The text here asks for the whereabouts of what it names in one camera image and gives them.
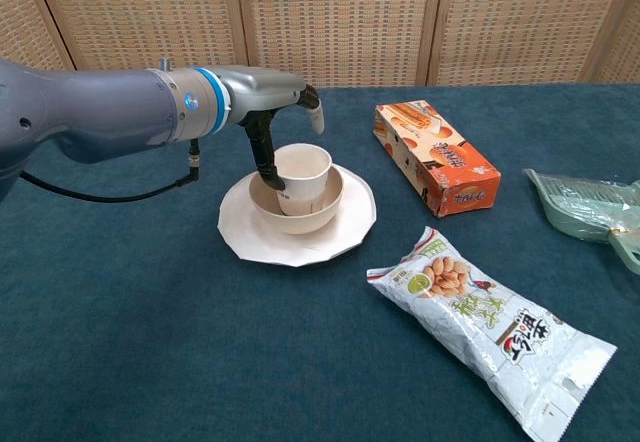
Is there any grey black left robot hand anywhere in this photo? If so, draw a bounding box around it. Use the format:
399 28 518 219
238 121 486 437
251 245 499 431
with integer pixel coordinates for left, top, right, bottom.
217 65 326 193

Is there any white paper cup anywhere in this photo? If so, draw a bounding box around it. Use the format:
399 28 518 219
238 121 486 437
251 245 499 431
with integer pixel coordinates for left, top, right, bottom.
273 144 333 217

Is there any beige bowl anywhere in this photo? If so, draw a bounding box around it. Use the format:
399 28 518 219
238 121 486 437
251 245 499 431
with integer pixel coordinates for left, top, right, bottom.
248 165 346 236

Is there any woven folding screen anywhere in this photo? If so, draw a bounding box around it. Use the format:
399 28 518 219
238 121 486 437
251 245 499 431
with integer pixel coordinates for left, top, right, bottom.
0 0 640 88

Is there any white paper plate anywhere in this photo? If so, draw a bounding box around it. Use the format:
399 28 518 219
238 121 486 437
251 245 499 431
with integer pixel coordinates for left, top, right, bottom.
217 163 378 268

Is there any orange biscuit box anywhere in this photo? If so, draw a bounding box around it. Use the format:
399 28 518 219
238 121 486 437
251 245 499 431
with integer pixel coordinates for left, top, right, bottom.
373 100 502 219

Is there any teal tablecloth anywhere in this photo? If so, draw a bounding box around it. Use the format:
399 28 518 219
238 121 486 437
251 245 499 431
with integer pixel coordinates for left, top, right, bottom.
0 80 640 442

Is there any white peanut snack bag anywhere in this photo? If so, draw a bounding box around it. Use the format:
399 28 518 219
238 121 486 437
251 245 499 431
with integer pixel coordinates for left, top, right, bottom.
366 226 618 441

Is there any green dustpan in plastic wrap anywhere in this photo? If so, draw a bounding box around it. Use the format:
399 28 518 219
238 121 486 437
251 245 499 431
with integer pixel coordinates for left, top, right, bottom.
522 167 640 277

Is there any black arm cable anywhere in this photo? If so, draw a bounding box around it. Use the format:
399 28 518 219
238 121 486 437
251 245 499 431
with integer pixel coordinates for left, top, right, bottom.
18 138 202 204

